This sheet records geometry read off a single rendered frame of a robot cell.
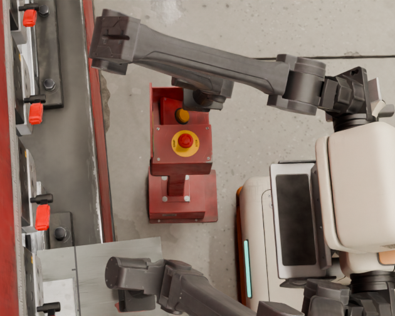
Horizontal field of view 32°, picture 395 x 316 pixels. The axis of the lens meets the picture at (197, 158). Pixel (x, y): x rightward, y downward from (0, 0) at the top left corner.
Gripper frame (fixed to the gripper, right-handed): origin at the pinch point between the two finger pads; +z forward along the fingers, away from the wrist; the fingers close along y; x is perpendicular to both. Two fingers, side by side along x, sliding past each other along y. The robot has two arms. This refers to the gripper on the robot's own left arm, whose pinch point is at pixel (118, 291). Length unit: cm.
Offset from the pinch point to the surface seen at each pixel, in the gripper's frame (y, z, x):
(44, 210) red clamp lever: -13.4, -13.1, -19.8
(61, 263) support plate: -7.7, 8.6, -8.4
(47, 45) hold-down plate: -63, 17, -5
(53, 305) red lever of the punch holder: 3.2, -10.4, -18.2
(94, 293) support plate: -0.7, 5.5, -2.8
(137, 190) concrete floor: -48, 87, 56
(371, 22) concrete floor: -108, 36, 143
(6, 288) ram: 2.6, -28.3, -32.4
